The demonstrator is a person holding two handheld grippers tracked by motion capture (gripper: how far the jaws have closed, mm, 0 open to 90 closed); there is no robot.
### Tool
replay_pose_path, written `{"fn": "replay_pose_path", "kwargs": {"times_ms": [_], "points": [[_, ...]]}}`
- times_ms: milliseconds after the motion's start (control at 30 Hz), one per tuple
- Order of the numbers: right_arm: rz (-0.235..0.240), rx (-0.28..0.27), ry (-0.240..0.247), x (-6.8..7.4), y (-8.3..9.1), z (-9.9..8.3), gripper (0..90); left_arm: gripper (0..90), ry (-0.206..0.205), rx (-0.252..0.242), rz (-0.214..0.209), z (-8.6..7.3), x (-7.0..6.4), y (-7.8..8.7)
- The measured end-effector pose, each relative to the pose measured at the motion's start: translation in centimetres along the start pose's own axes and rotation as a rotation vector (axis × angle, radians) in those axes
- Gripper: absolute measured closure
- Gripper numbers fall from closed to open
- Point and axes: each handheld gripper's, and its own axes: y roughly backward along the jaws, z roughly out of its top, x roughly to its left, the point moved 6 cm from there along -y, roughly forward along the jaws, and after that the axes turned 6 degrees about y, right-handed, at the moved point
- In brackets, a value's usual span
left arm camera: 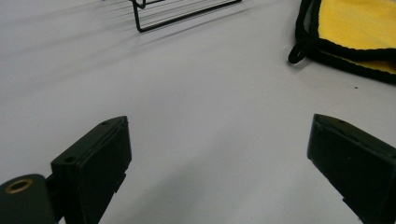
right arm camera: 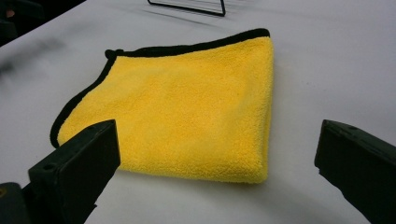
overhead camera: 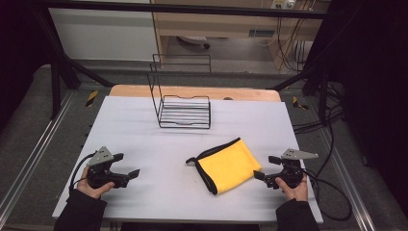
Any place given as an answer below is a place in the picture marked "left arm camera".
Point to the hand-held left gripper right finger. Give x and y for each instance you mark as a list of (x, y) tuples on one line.
[(358, 161)]

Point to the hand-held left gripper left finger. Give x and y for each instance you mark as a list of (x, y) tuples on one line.
[(93, 168)]

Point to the yellow cloth with black trim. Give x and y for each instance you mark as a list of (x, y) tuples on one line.
[(355, 25)]

